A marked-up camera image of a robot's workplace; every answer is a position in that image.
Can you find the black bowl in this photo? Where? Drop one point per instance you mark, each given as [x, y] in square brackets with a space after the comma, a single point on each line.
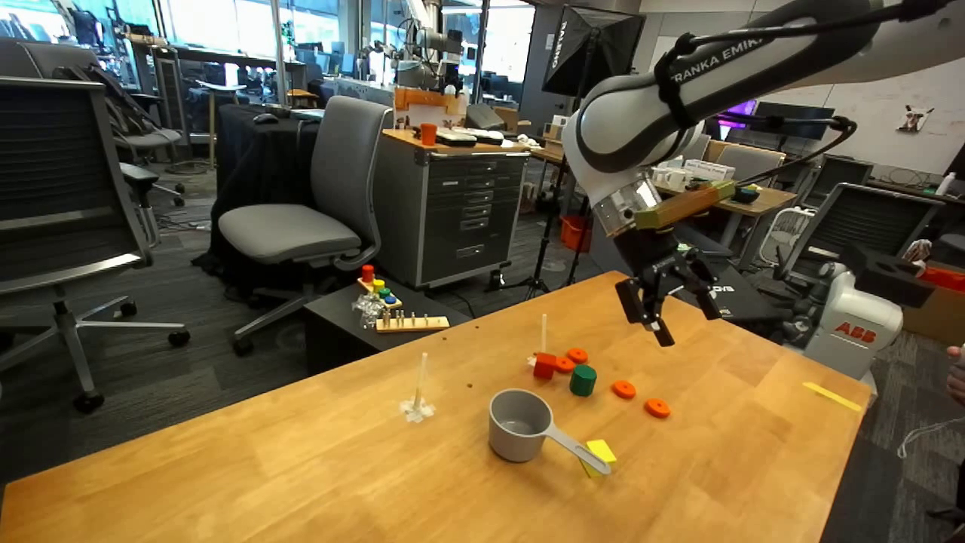
[747, 194]

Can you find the yellow tape strip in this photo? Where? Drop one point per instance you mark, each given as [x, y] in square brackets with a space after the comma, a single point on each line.
[832, 395]

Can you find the black low table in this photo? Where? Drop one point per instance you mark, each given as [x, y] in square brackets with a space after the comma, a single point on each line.
[332, 326]

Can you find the colourful stacking toy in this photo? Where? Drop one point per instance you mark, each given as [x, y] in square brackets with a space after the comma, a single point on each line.
[380, 295]

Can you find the grey drawer cabinet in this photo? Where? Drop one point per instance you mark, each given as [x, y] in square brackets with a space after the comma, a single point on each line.
[454, 215]

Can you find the grey padded office chair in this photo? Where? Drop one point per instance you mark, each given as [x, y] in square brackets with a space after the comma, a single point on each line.
[292, 230]

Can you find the black mesh office chair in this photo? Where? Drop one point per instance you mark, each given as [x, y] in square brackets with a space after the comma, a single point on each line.
[62, 171]
[864, 222]

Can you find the red bucket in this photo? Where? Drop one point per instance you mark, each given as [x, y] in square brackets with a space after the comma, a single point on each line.
[574, 232]

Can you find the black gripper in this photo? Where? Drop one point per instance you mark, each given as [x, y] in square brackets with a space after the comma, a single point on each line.
[656, 259]

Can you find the clear plastic pieces pile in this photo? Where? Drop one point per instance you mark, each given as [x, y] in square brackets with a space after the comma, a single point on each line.
[365, 311]

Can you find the wooden crate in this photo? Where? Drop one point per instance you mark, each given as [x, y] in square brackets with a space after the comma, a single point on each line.
[555, 130]

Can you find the white ABB robot base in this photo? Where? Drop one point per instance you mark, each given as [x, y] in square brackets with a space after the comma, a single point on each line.
[849, 326]

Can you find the orange cup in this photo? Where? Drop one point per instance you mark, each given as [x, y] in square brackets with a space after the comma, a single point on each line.
[430, 133]

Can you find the wall whiteboard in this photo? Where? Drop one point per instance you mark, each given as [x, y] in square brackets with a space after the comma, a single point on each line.
[907, 91]

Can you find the wooden block board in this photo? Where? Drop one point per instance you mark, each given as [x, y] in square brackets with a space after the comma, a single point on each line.
[412, 324]

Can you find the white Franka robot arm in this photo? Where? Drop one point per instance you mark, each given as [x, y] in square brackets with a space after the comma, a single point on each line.
[622, 130]

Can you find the black softbox on stand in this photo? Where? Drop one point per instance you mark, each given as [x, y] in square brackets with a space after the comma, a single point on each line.
[603, 41]

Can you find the green block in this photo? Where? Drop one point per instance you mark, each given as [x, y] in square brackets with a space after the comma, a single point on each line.
[584, 382]

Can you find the red block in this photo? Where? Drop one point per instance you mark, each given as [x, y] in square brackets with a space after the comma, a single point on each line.
[544, 369]

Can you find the cardboard box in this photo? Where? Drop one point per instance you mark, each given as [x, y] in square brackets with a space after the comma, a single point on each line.
[940, 319]

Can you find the white peg stand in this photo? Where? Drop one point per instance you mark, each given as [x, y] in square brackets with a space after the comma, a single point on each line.
[544, 334]

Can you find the orange disc with hole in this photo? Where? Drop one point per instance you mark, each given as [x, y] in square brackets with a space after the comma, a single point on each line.
[564, 364]
[658, 409]
[625, 390]
[576, 355]

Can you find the wooden desk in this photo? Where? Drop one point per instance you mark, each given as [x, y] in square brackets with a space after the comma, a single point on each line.
[755, 201]

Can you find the yellow block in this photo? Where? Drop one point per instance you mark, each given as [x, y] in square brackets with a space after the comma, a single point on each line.
[603, 448]

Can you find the black monitor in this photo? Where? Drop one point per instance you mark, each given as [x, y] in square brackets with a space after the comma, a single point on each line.
[795, 110]

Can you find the orange box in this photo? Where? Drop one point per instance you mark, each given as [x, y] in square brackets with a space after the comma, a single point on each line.
[425, 103]

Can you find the translucent peg stand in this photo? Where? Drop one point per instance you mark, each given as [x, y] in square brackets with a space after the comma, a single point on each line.
[416, 411]

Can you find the monitor with purple screen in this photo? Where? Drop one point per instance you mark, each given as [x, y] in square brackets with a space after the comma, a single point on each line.
[742, 110]

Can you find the white box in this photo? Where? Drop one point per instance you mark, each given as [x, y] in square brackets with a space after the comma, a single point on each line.
[711, 171]

